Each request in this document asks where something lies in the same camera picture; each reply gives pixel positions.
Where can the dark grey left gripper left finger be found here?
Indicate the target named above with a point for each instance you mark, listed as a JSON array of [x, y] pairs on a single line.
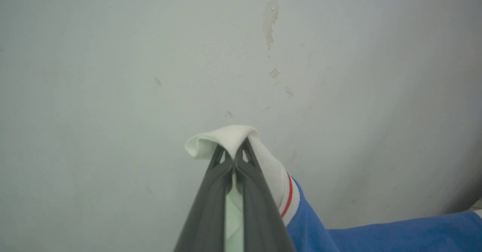
[[205, 222]]

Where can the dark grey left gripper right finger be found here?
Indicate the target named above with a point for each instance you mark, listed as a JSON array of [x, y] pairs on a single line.
[[261, 222]]

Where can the blue and white garment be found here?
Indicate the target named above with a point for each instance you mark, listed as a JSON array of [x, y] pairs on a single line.
[[376, 237]]

